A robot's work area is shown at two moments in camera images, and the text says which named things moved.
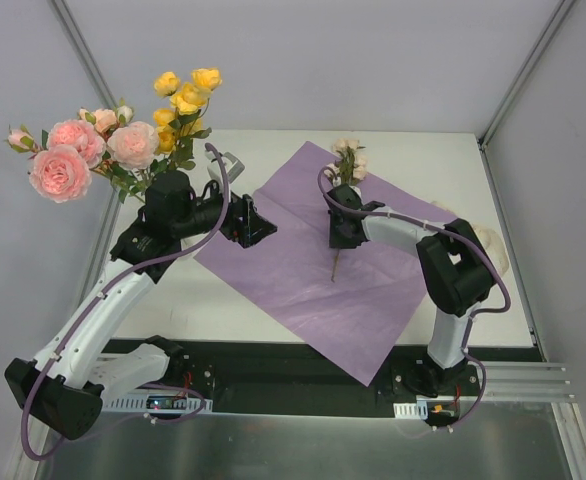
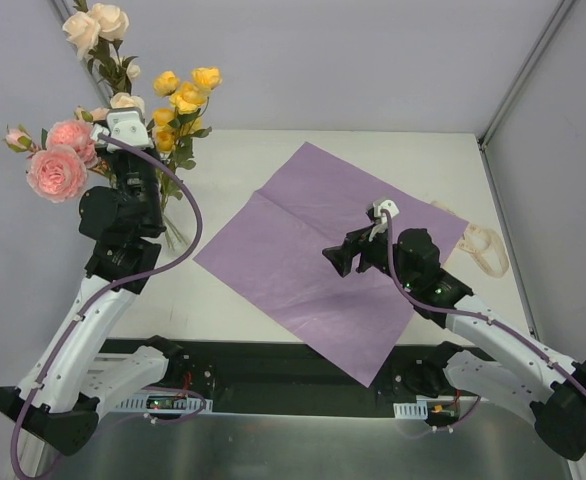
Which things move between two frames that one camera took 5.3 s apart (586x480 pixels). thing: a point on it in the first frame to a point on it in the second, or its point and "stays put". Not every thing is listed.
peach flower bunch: x=348 y=168 to x=97 y=30
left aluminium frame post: x=75 y=36 stays put
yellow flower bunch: x=178 y=127 stays put
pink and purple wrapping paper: x=350 y=302 stays put
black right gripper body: x=343 y=230 to x=355 y=250
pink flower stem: x=106 y=142 stays put
